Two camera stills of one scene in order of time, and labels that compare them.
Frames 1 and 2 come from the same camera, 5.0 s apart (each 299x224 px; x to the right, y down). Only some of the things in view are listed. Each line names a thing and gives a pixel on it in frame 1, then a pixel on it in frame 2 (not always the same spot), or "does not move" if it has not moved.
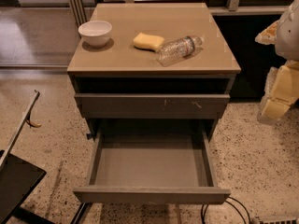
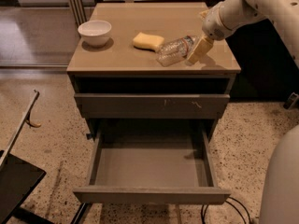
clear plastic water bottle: [177, 50] does not move
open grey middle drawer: [151, 167] does not move
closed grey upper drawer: [153, 105] does not move
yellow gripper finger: [268, 36] → [204, 14]
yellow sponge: [149, 42] does not move
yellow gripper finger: [280, 91] → [204, 45]
